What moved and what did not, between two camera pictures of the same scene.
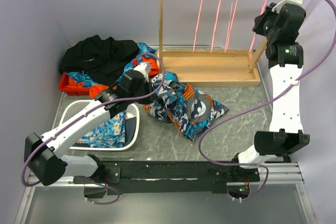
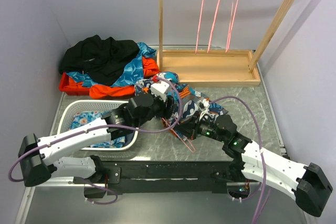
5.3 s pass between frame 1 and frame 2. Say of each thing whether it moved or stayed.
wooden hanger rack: stayed
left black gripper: moved
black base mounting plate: stayed
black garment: stayed
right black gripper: moved
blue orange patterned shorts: stayed
